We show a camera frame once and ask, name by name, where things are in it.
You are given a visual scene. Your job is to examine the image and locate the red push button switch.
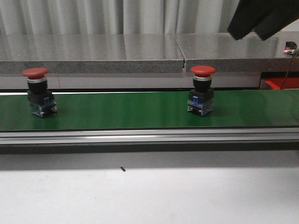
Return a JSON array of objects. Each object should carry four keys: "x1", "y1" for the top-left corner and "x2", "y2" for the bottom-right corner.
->
[
  {"x1": 22, "y1": 67, "x2": 57, "y2": 118},
  {"x1": 187, "y1": 65, "x2": 216, "y2": 116}
]

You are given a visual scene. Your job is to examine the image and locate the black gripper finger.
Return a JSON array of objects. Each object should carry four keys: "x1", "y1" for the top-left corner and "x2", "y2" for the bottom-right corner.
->
[
  {"x1": 228, "y1": 0, "x2": 280, "y2": 40},
  {"x1": 254, "y1": 0, "x2": 299, "y2": 40}
]

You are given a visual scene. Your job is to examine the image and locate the small green circuit board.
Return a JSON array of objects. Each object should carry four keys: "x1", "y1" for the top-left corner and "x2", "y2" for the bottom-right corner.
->
[{"x1": 284, "y1": 41, "x2": 299, "y2": 55}]

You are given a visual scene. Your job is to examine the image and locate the red tray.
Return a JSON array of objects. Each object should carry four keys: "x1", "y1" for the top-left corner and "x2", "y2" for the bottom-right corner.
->
[{"x1": 265, "y1": 77, "x2": 299, "y2": 90}]

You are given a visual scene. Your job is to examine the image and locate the green conveyor belt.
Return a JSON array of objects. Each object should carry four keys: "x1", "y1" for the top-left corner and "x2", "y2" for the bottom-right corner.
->
[{"x1": 0, "y1": 90, "x2": 299, "y2": 131}]

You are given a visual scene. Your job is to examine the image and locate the red and black wire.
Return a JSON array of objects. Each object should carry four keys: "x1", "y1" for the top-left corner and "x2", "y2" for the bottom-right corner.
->
[{"x1": 280, "y1": 52, "x2": 299, "y2": 90}]

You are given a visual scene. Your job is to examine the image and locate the grey granite counter slab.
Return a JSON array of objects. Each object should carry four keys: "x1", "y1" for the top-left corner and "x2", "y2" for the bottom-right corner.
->
[{"x1": 0, "y1": 32, "x2": 299, "y2": 74}]

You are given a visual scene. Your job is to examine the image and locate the aluminium conveyor frame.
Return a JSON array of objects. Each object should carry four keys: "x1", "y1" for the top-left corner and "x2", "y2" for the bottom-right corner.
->
[{"x1": 0, "y1": 127, "x2": 299, "y2": 146}]

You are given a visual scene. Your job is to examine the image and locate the grey curtain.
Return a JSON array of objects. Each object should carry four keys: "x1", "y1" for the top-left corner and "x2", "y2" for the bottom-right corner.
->
[{"x1": 0, "y1": 0, "x2": 238, "y2": 35}]

